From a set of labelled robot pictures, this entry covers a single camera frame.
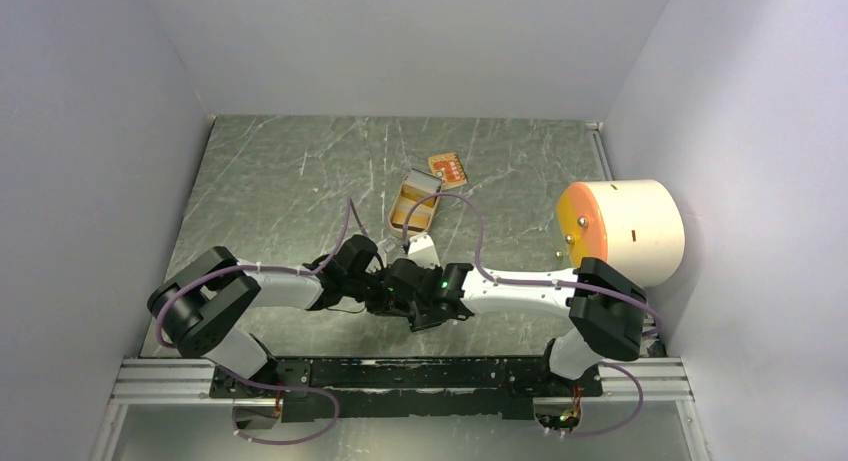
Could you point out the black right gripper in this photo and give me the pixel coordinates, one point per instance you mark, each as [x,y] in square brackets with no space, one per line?
[438,269]

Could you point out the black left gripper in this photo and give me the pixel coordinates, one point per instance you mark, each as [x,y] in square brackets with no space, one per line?
[381,304]

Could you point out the grey credit card stack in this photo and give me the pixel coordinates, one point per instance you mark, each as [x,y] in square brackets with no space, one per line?
[418,183]

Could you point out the black card holder wallet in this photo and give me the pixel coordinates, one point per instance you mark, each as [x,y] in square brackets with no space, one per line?
[423,318]

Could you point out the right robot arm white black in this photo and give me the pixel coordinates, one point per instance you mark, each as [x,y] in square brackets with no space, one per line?
[605,310]

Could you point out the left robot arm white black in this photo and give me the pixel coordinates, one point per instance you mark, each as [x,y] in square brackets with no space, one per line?
[199,307]

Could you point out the orange patterned card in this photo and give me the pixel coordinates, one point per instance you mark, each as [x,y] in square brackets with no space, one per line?
[449,169]

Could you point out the beige oval tray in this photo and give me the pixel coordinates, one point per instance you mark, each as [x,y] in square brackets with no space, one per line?
[420,220]

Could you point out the cream cylinder orange face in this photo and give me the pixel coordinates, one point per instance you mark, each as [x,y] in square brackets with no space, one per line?
[632,225]

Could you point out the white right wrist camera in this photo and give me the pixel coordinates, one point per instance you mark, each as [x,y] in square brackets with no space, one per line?
[422,251]

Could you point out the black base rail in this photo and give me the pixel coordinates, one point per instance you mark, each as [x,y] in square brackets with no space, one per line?
[319,388]

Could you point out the aluminium frame extrusion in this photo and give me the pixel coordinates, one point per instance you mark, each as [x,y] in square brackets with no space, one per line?
[179,382]

